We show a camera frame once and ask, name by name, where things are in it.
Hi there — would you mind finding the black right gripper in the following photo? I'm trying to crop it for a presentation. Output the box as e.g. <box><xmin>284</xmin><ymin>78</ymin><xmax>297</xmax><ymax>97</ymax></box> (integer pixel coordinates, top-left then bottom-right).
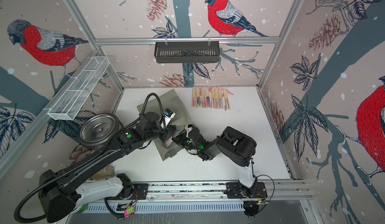
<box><xmin>172</xmin><ymin>133</ymin><xmax>202</xmax><ymax>152</ymax></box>

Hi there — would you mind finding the pink tassel folding fan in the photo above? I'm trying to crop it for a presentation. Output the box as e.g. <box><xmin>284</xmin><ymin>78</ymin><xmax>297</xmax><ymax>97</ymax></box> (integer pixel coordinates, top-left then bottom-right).
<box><xmin>164</xmin><ymin>136</ymin><xmax>173</xmax><ymax>147</ymax></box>

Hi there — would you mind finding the green canvas tote bag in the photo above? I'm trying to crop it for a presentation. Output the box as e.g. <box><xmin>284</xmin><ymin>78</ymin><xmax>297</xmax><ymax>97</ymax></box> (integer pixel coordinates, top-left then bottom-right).
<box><xmin>137</xmin><ymin>89</ymin><xmax>193</xmax><ymax>161</ymax></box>

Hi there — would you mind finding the black grey wooden folding fan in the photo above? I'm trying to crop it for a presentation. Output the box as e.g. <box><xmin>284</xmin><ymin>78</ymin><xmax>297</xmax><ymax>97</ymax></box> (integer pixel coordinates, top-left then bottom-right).
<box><xmin>196</xmin><ymin>88</ymin><xmax>202</xmax><ymax>108</ymax></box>

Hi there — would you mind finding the pink wooden folding fan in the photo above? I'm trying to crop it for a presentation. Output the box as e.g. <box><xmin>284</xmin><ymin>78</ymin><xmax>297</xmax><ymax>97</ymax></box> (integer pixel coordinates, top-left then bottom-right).
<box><xmin>191</xmin><ymin>87</ymin><xmax>197</xmax><ymax>108</ymax></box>

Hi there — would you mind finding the red blossom white folding fan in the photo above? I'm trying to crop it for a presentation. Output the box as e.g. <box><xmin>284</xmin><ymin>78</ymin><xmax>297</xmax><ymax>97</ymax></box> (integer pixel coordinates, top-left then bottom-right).
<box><xmin>210</xmin><ymin>87</ymin><xmax>215</xmax><ymax>109</ymax></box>

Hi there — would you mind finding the pink striped folding fan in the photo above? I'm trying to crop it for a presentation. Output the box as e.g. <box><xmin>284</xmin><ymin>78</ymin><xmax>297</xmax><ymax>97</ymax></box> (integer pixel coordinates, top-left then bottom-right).
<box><xmin>214</xmin><ymin>88</ymin><xmax>220</xmax><ymax>109</ymax></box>

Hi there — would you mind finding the grey pink folding fan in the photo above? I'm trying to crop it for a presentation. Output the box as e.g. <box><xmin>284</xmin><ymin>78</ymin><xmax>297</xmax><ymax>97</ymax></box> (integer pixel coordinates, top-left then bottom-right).
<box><xmin>218</xmin><ymin>88</ymin><xmax>225</xmax><ymax>109</ymax></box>

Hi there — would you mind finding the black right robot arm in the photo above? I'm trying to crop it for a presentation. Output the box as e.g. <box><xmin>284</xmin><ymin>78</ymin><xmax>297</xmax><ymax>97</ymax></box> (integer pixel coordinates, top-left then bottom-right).
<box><xmin>172</xmin><ymin>125</ymin><xmax>257</xmax><ymax>198</ymax></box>

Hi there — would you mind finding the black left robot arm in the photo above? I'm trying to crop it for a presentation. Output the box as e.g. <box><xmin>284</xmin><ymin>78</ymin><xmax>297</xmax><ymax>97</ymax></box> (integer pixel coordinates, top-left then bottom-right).
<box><xmin>38</xmin><ymin>109</ymin><xmax>175</xmax><ymax>223</ymax></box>

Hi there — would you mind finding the brown box behind arm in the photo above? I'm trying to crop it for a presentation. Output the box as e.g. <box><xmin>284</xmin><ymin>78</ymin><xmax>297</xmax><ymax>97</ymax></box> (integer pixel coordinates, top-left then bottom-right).
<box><xmin>90</xmin><ymin>165</ymin><xmax>115</xmax><ymax>180</ymax></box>

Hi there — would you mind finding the round steel plate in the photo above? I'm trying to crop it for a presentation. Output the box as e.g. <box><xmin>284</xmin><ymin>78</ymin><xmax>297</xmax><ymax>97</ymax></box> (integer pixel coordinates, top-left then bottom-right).
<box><xmin>78</xmin><ymin>113</ymin><xmax>120</xmax><ymax>147</ymax></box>

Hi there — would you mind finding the black right base connector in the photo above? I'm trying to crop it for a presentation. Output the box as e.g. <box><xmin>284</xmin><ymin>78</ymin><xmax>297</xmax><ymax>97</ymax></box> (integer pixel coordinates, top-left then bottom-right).
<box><xmin>243</xmin><ymin>201</ymin><xmax>260</xmax><ymax>218</ymax></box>

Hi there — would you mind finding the pink small circuit board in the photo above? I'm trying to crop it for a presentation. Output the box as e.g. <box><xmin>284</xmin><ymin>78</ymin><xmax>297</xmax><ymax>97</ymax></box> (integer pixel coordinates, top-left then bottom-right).
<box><xmin>124</xmin><ymin>206</ymin><xmax>135</xmax><ymax>219</ymax></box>

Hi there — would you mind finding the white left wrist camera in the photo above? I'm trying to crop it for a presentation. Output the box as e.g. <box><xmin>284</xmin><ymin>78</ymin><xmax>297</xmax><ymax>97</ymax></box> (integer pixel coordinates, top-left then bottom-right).
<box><xmin>164</xmin><ymin>108</ymin><xmax>175</xmax><ymax>127</ymax></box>

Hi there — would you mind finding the black corrugated cable conduit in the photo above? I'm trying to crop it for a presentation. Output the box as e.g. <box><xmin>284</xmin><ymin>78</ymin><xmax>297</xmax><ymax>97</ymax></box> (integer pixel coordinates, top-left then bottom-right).
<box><xmin>13</xmin><ymin>93</ymin><xmax>164</xmax><ymax>224</ymax></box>

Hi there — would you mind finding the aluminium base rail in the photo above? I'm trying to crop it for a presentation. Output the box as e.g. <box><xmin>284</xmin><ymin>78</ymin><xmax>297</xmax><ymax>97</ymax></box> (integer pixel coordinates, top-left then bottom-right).
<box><xmin>133</xmin><ymin>179</ymin><xmax>313</xmax><ymax>202</ymax></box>

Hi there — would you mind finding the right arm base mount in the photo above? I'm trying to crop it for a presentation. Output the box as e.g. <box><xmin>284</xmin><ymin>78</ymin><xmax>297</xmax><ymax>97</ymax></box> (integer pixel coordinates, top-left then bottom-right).
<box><xmin>224</xmin><ymin>181</ymin><xmax>268</xmax><ymax>199</ymax></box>

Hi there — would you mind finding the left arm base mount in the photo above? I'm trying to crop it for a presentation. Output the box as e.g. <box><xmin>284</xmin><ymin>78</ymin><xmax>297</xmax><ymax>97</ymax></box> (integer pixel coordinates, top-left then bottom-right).
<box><xmin>115</xmin><ymin>174</ymin><xmax>149</xmax><ymax>201</ymax></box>

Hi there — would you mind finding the black hanging wire basket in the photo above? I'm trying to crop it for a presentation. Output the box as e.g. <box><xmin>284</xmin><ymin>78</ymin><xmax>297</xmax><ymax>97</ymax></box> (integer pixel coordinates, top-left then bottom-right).
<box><xmin>154</xmin><ymin>41</ymin><xmax>220</xmax><ymax>64</ymax></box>

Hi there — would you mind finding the white mesh wall shelf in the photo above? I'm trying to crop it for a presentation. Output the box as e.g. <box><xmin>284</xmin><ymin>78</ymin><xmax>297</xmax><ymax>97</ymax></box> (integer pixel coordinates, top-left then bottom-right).
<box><xmin>48</xmin><ymin>57</ymin><xmax>110</xmax><ymax>120</ymax></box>

